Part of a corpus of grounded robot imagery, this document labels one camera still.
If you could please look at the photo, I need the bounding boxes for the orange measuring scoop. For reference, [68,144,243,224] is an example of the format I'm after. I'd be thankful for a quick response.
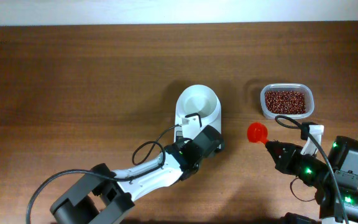
[247,122,269,144]

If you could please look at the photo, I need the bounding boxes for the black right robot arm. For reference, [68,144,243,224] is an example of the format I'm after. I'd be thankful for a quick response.
[265,136,358,223]

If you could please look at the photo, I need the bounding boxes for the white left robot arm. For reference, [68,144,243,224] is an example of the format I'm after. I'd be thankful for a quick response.
[50,125,224,224]

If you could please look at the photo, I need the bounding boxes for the white digital kitchen scale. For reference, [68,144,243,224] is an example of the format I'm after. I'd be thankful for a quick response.
[174,92,222,140]

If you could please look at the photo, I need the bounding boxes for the white round bowl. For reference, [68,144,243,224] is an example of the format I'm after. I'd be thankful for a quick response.
[175,85,221,123]

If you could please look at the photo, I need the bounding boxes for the red adzuki beans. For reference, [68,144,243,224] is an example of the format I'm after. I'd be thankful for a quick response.
[264,91,306,114]

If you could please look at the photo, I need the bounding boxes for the clear plastic bean container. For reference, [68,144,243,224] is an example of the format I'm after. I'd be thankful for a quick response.
[260,83,314,119]

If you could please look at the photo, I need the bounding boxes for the black right camera cable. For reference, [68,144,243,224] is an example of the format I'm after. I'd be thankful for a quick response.
[274,114,351,224]

